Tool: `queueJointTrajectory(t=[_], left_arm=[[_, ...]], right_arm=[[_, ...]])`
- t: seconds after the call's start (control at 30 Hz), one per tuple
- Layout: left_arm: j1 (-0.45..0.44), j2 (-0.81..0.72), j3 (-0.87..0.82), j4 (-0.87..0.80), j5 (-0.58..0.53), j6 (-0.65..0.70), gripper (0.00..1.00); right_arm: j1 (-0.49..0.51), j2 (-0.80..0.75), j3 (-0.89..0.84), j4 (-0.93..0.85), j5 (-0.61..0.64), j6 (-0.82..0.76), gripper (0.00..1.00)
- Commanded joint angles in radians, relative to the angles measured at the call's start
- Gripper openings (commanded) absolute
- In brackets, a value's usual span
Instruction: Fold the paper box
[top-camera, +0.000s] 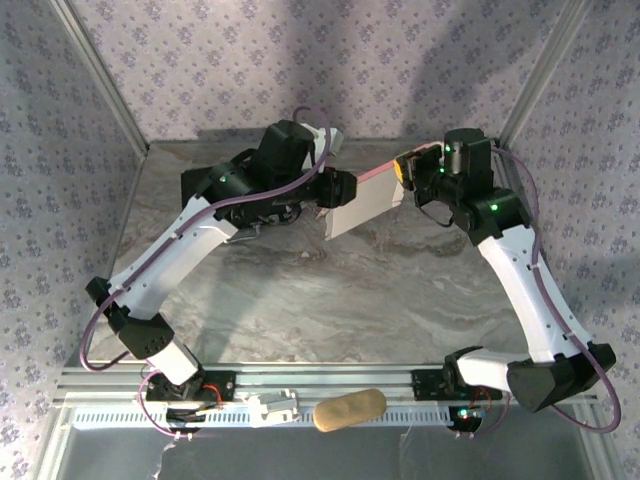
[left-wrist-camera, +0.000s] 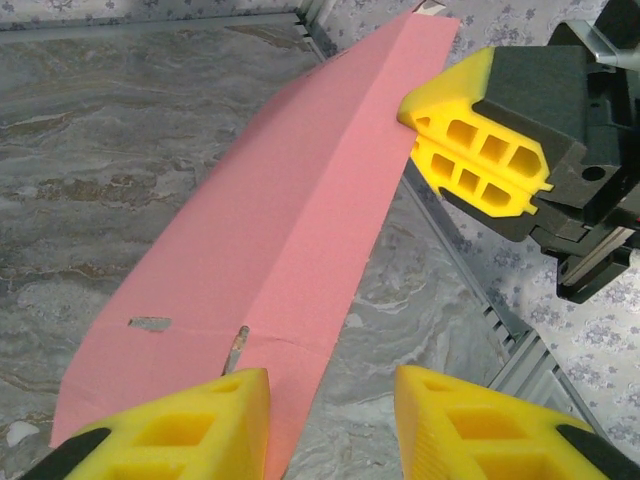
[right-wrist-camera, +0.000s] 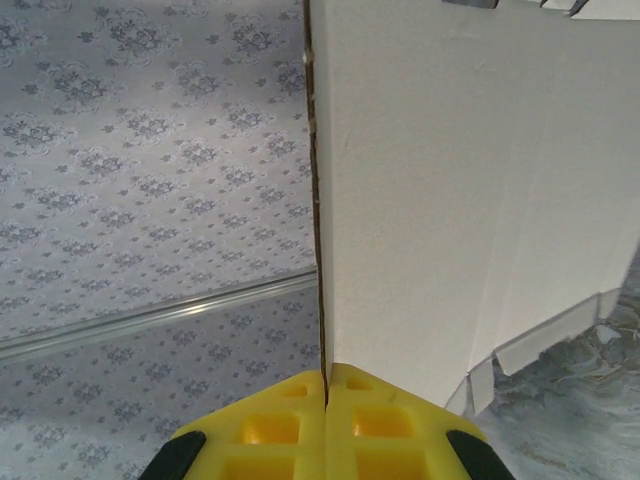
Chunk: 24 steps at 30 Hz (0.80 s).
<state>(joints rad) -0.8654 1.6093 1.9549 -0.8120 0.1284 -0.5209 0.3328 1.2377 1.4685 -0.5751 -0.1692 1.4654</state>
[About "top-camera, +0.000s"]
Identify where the white plastic connector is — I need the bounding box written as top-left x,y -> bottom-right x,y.
248,389 -> 301,429

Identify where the aluminium corner post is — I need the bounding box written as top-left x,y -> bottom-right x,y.
49,0 -> 151,156
497,0 -> 595,147

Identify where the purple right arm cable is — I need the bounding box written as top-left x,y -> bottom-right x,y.
492,145 -> 624,432

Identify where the pink sheet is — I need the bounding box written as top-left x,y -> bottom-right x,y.
323,142 -> 444,242

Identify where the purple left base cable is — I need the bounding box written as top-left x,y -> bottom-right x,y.
135,369 -> 199,442

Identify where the aluminium frame rail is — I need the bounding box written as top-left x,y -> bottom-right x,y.
52,362 -> 601,407

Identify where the tan oval pad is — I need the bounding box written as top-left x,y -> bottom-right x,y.
313,388 -> 388,434

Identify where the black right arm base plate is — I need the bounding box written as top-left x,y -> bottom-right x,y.
410,368 -> 503,401

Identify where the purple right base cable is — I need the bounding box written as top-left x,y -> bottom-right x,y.
457,389 -> 512,441

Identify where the white slotted cable duct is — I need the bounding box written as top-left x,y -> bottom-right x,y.
72,404 -> 481,429

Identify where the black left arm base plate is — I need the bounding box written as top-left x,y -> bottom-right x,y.
144,369 -> 236,404

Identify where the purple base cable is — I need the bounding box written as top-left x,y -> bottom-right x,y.
457,389 -> 512,441
135,369 -> 199,442

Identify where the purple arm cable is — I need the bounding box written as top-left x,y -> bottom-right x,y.
78,105 -> 332,374
492,145 -> 624,432

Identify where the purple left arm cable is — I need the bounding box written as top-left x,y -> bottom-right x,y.
78,105 -> 332,374

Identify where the black board with wires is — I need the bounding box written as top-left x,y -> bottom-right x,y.
165,407 -> 206,434

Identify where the black board with LED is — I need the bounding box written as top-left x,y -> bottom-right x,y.
449,405 -> 484,431

